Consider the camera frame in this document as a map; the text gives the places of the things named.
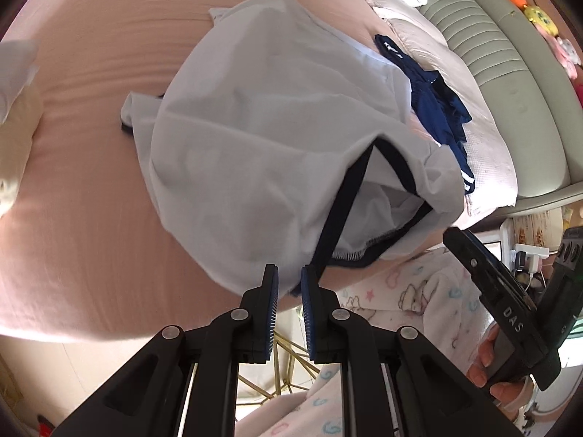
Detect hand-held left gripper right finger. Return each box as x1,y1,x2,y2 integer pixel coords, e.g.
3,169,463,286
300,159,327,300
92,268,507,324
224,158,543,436
301,265,520,437

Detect pink round bed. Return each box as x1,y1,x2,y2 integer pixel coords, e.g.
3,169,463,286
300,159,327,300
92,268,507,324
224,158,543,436
0,0,461,342

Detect yellow square plush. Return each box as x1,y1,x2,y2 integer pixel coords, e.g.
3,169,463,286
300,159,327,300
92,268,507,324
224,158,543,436
523,4,559,37

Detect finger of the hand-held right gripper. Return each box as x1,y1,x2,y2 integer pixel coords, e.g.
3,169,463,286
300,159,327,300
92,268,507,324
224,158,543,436
443,228,533,311

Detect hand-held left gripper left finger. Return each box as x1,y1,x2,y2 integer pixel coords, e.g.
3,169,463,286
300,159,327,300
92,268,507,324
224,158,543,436
50,264,279,437

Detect white folded garment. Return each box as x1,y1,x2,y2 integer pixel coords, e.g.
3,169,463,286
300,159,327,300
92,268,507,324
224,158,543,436
0,40,39,121

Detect person's right hand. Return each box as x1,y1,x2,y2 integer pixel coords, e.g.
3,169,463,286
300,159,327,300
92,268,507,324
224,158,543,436
467,325,535,408

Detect white shirt with navy trim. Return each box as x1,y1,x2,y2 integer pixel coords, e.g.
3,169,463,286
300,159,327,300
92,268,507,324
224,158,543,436
119,0,465,299

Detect navy blue shorts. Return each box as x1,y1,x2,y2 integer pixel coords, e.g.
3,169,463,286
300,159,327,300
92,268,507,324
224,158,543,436
374,34,474,196

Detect white bear plush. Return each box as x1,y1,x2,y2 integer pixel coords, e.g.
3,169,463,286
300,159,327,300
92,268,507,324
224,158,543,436
553,36,580,62

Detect cream folded garment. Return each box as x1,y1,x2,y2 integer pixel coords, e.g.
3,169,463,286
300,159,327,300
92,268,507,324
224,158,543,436
0,84,46,219

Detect white power adapter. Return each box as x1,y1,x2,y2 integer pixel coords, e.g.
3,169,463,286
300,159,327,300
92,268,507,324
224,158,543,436
514,246,552,274

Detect white nightstand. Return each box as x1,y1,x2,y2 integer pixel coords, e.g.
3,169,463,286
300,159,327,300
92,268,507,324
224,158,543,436
480,218,566,292

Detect gold wire frame stool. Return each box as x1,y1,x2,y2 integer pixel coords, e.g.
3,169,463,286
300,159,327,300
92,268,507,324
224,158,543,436
237,334,322,403

